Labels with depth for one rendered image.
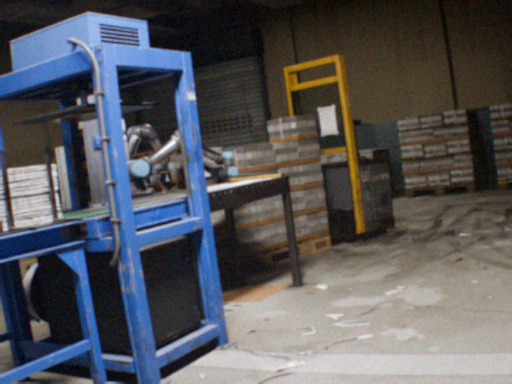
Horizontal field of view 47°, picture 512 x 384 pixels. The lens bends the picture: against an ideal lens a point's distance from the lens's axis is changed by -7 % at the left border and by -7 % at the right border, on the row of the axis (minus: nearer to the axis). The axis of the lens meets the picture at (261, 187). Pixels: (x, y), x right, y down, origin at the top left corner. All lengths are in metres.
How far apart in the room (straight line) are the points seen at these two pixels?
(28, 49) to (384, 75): 9.16
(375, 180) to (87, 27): 4.10
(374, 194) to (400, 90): 5.48
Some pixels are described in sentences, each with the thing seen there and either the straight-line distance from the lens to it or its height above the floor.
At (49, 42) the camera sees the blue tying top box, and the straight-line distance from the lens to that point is 3.18.
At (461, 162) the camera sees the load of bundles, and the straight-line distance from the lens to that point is 9.77.
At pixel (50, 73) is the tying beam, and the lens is 2.99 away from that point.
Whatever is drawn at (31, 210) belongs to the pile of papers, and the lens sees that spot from 2.78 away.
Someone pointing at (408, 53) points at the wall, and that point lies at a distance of 11.67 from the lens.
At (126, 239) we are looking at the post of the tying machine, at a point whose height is 0.69.
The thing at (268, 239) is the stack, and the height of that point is 0.24.
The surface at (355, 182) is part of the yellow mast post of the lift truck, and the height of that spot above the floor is 0.59.
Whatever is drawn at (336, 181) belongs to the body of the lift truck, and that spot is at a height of 0.61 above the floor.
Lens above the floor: 0.98
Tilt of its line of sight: 3 degrees down
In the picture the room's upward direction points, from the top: 7 degrees counter-clockwise
